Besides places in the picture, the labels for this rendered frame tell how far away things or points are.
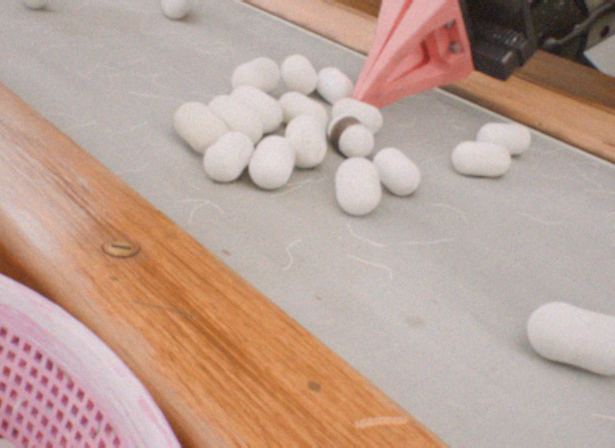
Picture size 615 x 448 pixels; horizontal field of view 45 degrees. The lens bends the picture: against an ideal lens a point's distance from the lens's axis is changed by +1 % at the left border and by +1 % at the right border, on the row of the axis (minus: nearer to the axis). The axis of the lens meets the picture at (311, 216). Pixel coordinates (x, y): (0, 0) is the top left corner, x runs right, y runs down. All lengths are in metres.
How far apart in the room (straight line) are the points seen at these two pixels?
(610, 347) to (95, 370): 0.17
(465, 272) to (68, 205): 0.16
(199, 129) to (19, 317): 0.17
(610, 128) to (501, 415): 0.29
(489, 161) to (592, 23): 0.46
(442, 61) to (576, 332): 0.24
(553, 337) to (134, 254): 0.14
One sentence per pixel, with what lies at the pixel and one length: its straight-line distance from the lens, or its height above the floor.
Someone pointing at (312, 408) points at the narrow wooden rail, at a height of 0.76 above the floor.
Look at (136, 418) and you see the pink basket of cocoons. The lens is 0.18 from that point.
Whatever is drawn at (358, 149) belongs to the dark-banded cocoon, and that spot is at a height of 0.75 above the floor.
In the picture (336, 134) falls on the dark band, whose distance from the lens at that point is 0.39.
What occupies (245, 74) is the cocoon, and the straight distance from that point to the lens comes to 0.45.
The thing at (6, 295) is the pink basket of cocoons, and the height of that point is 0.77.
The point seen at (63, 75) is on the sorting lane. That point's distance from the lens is 0.46.
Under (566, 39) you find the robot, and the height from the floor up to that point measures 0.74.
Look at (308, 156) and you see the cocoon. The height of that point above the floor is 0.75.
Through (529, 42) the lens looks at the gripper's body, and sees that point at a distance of 0.47.
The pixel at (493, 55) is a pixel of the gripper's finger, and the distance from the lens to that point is 0.46.
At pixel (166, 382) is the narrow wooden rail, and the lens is 0.19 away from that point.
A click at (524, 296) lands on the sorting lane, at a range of 0.31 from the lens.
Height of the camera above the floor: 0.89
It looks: 28 degrees down
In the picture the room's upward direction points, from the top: 11 degrees clockwise
